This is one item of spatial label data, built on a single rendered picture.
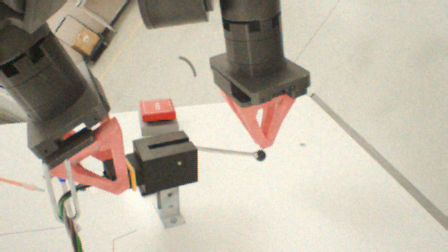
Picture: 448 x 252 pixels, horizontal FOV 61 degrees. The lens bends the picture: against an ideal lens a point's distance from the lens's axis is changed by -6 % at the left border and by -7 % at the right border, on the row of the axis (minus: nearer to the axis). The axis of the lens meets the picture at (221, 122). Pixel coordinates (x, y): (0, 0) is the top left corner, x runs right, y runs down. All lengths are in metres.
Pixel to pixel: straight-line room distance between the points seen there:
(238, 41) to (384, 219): 0.26
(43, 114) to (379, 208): 0.37
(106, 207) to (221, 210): 0.13
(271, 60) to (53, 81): 0.19
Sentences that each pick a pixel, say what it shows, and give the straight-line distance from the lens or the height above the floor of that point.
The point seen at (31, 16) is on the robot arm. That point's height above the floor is 1.32.
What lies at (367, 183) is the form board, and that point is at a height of 0.90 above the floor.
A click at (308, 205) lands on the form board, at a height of 0.97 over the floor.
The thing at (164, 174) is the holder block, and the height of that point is 1.14.
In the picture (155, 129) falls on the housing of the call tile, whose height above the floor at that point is 1.09.
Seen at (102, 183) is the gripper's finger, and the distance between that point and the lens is 0.36.
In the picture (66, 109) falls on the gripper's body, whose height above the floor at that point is 1.26.
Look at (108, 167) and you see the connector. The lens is 0.39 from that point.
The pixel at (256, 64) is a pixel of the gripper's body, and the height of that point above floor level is 1.14.
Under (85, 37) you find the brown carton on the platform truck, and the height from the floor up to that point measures 0.42.
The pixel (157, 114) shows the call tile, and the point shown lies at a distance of 0.58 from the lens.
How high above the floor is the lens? 1.32
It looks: 29 degrees down
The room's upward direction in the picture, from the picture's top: 56 degrees counter-clockwise
